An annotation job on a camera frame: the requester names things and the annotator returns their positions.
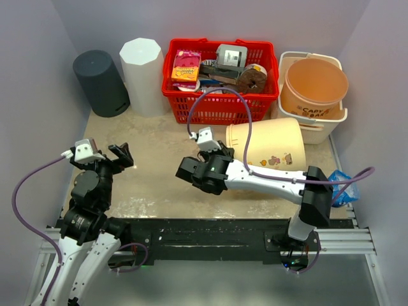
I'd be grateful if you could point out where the orange translucent bucket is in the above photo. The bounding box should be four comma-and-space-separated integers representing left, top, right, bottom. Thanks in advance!
226, 118, 307, 171

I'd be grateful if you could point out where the dark blue bucket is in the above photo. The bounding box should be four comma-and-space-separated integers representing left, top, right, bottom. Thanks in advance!
73, 50, 130, 118

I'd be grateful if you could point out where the white octagonal bin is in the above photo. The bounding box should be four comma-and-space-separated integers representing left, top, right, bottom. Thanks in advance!
119, 38, 170, 117

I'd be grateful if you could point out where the orange printed bucket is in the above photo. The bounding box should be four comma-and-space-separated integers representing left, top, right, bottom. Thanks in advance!
280, 58, 349, 120

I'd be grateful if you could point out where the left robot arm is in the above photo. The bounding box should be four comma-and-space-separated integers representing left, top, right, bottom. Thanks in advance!
33, 138, 134, 305

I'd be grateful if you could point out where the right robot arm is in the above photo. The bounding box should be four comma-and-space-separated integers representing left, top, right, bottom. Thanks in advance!
175, 141, 333, 242

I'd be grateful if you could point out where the red plastic shopping basket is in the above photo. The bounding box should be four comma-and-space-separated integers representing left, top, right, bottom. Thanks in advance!
161, 38, 279, 125

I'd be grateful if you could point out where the dark flat box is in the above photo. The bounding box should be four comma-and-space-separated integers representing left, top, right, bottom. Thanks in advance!
199, 65, 240, 85

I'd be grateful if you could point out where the pink yellow snack box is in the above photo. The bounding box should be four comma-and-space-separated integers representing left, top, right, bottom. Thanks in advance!
171, 50, 201, 85

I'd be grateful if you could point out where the grey white device box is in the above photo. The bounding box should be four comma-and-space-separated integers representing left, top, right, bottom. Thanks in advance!
216, 44, 248, 71

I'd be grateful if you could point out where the white perforated storage basket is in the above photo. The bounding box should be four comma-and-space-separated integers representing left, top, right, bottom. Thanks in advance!
270, 51, 348, 144

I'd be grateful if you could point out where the blue plastic bag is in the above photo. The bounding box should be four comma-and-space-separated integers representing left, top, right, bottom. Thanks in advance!
328, 170, 361, 208

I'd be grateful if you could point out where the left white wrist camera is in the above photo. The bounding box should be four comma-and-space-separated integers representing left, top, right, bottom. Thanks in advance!
61, 138, 106, 164

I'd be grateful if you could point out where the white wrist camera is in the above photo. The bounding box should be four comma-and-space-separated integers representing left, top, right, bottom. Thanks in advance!
189, 127, 221, 153
61, 138, 106, 164

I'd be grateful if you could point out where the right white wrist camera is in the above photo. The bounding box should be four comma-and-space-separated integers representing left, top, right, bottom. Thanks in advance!
189, 127, 221, 153

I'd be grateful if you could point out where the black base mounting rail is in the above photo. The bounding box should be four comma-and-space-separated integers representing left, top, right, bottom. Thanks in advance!
55, 217, 354, 267

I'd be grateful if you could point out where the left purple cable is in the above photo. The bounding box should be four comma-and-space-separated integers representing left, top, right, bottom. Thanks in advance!
11, 155, 73, 306

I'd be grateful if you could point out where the purple cable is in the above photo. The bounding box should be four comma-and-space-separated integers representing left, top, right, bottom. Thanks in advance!
187, 87, 376, 275
11, 155, 73, 306

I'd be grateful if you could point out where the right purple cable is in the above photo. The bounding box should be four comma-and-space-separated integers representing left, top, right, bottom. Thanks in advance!
187, 87, 376, 275

